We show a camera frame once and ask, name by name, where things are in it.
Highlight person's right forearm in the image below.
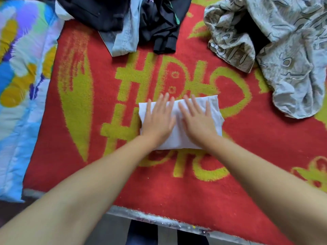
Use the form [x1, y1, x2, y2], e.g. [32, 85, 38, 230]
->
[204, 137, 327, 245]

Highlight person's right hand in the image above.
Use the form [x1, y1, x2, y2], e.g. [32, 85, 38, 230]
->
[178, 95, 221, 150]

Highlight person's left hand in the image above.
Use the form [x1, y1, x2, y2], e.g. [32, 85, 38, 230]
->
[140, 92, 177, 150]

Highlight pile of mixed clothes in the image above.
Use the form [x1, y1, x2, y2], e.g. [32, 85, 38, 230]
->
[53, 0, 327, 120]

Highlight person's blue trousers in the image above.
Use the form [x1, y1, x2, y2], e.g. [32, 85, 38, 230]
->
[125, 219, 210, 245]

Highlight blue patterned pillow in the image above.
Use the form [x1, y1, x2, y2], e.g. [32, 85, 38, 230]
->
[0, 0, 64, 203]

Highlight red and yellow blanket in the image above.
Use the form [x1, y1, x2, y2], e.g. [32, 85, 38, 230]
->
[21, 0, 327, 245]

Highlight white printed t-shirt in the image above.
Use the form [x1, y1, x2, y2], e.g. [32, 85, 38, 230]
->
[138, 94, 225, 151]

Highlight person's left forearm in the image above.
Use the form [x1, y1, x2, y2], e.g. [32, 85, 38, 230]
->
[0, 136, 159, 245]

